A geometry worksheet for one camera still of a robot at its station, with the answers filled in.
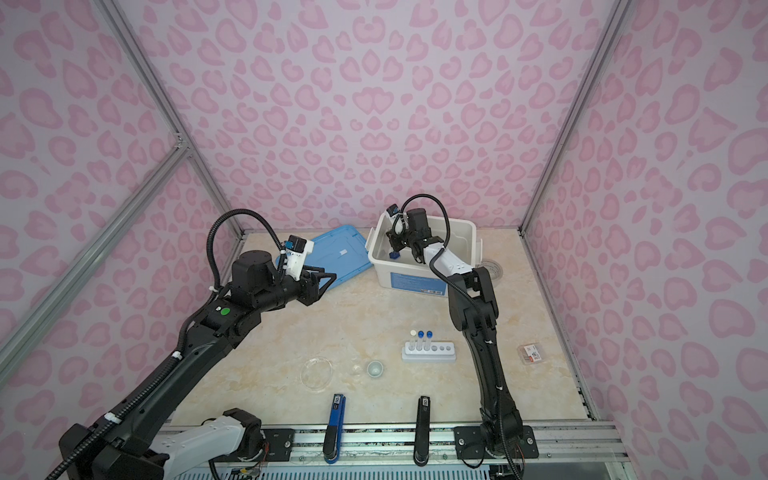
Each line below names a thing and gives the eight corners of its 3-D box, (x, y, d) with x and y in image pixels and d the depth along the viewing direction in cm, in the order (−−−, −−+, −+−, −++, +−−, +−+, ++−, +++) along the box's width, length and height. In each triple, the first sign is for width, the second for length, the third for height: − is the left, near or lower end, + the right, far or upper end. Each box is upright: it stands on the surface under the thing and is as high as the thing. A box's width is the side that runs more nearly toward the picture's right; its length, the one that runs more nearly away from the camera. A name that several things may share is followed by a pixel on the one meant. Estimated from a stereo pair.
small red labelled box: (522, 364, 88) (526, 360, 86) (517, 346, 92) (521, 342, 89) (542, 364, 88) (546, 360, 86) (536, 346, 92) (540, 342, 89)
